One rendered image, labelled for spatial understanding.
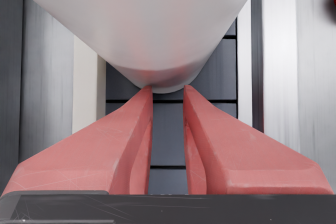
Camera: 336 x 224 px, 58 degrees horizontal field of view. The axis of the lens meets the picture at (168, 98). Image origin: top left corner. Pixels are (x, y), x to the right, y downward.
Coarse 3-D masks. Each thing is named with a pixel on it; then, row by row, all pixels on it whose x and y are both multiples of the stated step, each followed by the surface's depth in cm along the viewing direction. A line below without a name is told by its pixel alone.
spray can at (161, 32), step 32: (64, 0) 4; (96, 0) 3; (128, 0) 3; (160, 0) 3; (192, 0) 4; (224, 0) 4; (96, 32) 5; (128, 32) 5; (160, 32) 5; (192, 32) 5; (224, 32) 8; (128, 64) 8; (160, 64) 8; (192, 64) 9
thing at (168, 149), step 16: (224, 48) 18; (208, 64) 18; (224, 64) 18; (112, 80) 18; (128, 80) 18; (208, 80) 18; (224, 80) 18; (112, 96) 18; (128, 96) 18; (160, 96) 18; (176, 96) 18; (208, 96) 18; (224, 96) 18; (160, 112) 18; (176, 112) 18; (160, 128) 18; (176, 128) 18; (160, 144) 18; (176, 144) 18; (160, 160) 18; (176, 160) 18; (160, 176) 18; (176, 176) 18; (160, 192) 18; (176, 192) 18
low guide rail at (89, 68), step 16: (80, 48) 14; (80, 64) 14; (96, 64) 14; (80, 80) 14; (96, 80) 14; (80, 96) 14; (96, 96) 14; (80, 112) 14; (96, 112) 14; (80, 128) 14
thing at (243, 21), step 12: (240, 12) 18; (240, 24) 18; (240, 36) 18; (240, 48) 18; (240, 60) 18; (240, 72) 18; (240, 84) 18; (240, 96) 18; (240, 108) 18; (240, 120) 18
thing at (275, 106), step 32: (256, 0) 10; (288, 0) 10; (256, 32) 10; (288, 32) 10; (256, 64) 10; (288, 64) 10; (256, 96) 10; (288, 96) 10; (256, 128) 10; (288, 128) 10
